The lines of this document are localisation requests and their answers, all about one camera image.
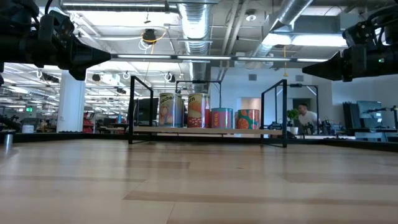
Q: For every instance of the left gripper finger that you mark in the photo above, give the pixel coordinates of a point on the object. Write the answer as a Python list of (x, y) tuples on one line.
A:
[(84, 54), (78, 74)]

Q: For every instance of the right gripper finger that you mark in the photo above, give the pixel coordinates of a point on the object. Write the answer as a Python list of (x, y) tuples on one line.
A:
[(331, 67)]

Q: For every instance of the peaches can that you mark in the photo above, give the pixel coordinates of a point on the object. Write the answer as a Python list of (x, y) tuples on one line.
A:
[(169, 112)]

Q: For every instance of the mandarin oranges can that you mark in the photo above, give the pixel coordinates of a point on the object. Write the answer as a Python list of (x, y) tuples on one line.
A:
[(247, 119)]

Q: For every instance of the short red can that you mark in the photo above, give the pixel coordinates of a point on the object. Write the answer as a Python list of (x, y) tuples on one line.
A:
[(221, 119)]

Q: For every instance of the tall corn can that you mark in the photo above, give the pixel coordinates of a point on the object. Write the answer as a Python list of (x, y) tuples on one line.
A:
[(197, 112)]

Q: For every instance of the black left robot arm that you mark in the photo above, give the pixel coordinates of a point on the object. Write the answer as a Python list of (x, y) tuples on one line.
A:
[(9, 40)]

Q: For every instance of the desk monitor on arm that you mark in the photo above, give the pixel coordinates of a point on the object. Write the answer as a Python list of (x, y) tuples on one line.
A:
[(369, 110)]

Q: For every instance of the white pillar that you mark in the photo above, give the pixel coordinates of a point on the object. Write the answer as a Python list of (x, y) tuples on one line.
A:
[(71, 102)]

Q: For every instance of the ceiling light panel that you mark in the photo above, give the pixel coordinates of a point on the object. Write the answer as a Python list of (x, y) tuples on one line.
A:
[(311, 40)]

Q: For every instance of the red cabinet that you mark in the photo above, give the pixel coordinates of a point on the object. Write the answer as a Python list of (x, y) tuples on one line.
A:
[(88, 123)]

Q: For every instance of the person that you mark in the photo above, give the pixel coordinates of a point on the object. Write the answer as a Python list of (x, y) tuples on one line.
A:
[(308, 116)]

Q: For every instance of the silver ceiling pipe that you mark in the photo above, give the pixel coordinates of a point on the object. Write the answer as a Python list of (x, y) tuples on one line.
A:
[(118, 5)]

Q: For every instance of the green exit sign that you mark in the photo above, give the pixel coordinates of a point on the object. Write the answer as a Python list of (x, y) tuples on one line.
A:
[(29, 109)]

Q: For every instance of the potted plant white pot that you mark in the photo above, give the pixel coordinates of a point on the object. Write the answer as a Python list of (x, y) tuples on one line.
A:
[(293, 115)]

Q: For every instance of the linear ceiling light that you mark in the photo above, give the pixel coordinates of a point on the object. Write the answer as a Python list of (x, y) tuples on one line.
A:
[(149, 57)]

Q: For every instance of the white container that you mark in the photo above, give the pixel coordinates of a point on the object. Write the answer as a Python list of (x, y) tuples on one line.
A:
[(27, 128)]

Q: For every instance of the black monitor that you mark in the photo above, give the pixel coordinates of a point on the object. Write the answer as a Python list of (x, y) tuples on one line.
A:
[(146, 110)]

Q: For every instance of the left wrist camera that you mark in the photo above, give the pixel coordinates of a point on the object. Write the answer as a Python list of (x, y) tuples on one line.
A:
[(57, 23)]

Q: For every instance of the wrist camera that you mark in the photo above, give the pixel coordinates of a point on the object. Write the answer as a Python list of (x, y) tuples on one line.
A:
[(360, 34), (57, 23)]

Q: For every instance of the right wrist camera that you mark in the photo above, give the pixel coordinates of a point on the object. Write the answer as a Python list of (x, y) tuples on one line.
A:
[(360, 34)]

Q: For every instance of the black metal frame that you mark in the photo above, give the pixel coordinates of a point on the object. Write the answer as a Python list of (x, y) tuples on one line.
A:
[(317, 109)]

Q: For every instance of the black overhead camera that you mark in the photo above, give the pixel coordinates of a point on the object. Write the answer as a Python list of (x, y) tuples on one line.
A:
[(149, 35)]

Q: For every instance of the slanted silver duct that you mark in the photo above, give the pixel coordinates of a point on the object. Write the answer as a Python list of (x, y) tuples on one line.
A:
[(289, 12)]

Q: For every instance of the silver metal post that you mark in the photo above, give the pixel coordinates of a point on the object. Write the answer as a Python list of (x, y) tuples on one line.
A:
[(8, 141)]

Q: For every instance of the silver ventilation duct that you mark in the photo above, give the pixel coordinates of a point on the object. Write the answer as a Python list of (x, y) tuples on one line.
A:
[(196, 31)]

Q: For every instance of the wooden shelf black frame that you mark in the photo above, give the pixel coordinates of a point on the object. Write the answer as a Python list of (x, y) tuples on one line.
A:
[(202, 130)]

